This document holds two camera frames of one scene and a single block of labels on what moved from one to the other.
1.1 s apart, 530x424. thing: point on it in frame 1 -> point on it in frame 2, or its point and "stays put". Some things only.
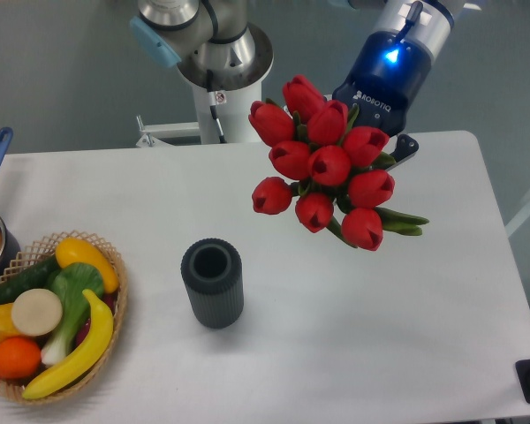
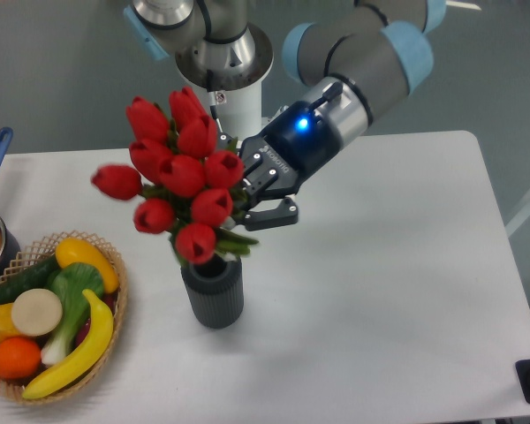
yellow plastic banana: (86, 360) stays put
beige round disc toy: (36, 312) stays put
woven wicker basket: (42, 250) stays put
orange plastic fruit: (16, 358) stays put
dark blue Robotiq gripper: (391, 69) -> (294, 149)
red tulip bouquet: (324, 163) -> (182, 179)
